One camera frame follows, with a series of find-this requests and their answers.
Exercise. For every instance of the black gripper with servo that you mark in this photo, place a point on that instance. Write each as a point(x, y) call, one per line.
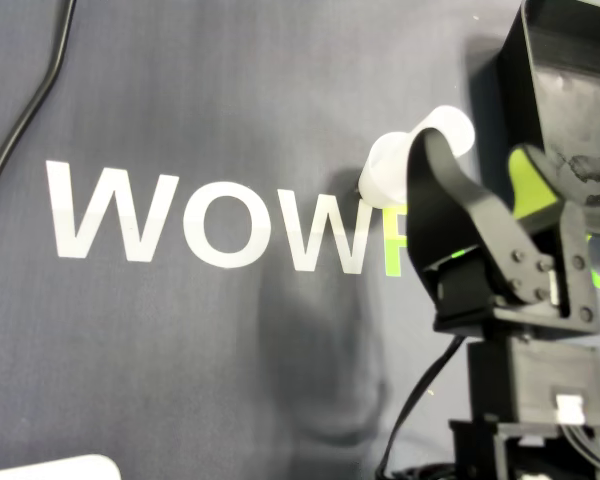
point(465, 290)

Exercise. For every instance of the white translucent plastic cup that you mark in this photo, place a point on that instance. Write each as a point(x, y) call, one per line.
point(385, 170)

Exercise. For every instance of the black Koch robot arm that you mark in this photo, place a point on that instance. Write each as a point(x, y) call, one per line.
point(520, 380)

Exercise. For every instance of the dark grey WOWROBO mat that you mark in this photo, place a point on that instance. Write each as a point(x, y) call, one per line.
point(180, 350)

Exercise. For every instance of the white desk lamp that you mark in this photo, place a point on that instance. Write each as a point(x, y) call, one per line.
point(55, 470)

